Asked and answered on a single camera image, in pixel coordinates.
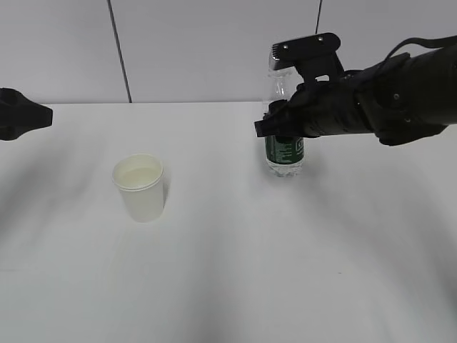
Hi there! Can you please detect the clear water bottle green label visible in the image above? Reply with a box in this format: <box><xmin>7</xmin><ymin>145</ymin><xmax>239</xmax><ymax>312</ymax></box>
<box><xmin>263</xmin><ymin>69</ymin><xmax>304</xmax><ymax>177</ymax></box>

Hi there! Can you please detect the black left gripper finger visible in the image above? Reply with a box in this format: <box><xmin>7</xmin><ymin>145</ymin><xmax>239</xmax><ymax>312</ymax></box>
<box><xmin>0</xmin><ymin>88</ymin><xmax>53</xmax><ymax>141</ymax></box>

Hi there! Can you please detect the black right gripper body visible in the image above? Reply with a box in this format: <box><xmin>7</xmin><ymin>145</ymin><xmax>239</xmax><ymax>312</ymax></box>
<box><xmin>287</xmin><ymin>69</ymin><xmax>375</xmax><ymax>138</ymax></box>

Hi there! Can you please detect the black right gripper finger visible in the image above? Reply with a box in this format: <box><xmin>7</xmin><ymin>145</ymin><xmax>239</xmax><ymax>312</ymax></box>
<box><xmin>254</xmin><ymin>100</ymin><xmax>303</xmax><ymax>138</ymax></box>

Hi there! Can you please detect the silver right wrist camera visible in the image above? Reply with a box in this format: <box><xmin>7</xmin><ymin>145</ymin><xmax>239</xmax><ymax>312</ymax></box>
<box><xmin>268</xmin><ymin>32</ymin><xmax>344</xmax><ymax>82</ymax></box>

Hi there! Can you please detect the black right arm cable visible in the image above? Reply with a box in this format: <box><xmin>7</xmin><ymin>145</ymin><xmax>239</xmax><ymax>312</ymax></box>
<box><xmin>378</xmin><ymin>34</ymin><xmax>457</xmax><ymax>72</ymax></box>

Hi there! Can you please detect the white paper cup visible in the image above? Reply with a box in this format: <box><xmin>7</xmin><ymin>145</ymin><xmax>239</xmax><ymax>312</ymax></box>
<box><xmin>112</xmin><ymin>154</ymin><xmax>165</xmax><ymax>223</ymax></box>

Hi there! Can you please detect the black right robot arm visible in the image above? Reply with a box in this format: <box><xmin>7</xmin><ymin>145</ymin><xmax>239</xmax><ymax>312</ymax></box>
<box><xmin>254</xmin><ymin>46</ymin><xmax>456</xmax><ymax>146</ymax></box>

